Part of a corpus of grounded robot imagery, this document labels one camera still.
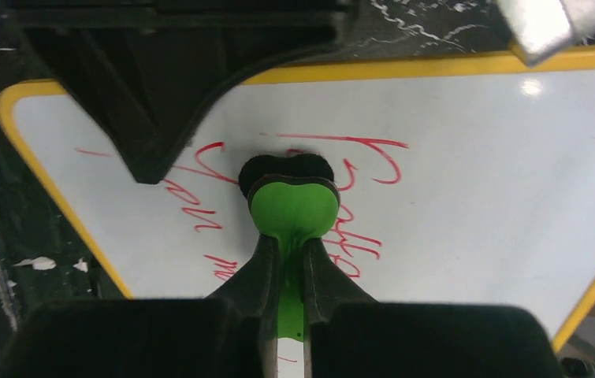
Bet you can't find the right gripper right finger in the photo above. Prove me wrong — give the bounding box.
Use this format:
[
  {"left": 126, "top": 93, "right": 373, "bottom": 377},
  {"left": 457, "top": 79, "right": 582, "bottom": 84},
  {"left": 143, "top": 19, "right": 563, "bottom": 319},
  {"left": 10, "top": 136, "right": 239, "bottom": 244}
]
[{"left": 302, "top": 239, "right": 561, "bottom": 377}]

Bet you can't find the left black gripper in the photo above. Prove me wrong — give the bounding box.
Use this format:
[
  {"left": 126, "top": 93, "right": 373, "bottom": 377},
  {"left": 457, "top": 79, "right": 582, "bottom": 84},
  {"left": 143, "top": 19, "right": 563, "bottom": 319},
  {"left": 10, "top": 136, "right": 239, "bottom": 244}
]
[{"left": 6, "top": 0, "right": 359, "bottom": 184}]

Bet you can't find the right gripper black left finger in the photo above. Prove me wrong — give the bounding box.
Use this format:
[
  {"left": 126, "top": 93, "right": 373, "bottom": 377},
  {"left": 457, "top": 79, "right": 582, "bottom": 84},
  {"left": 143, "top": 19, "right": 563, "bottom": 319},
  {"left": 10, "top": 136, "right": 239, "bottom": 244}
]
[{"left": 0, "top": 235, "right": 280, "bottom": 377}]

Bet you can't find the green bone-shaped eraser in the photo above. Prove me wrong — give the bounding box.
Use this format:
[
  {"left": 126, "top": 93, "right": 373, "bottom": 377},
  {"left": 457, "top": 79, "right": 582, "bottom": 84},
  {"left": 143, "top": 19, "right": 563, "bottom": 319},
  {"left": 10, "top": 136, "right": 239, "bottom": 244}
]
[{"left": 238, "top": 153, "right": 340, "bottom": 342}]

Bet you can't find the yellow-framed whiteboard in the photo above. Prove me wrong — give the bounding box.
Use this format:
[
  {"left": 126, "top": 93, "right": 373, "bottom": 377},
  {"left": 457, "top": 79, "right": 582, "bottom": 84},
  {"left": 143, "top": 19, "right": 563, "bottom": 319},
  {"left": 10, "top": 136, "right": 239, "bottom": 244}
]
[{"left": 0, "top": 46, "right": 595, "bottom": 352}]

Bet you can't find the grey metal bracket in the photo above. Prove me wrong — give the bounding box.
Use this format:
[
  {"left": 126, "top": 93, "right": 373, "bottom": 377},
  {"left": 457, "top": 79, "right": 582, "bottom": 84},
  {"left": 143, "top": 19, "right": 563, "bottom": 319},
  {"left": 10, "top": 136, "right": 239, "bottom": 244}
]
[{"left": 559, "top": 317, "right": 595, "bottom": 378}]

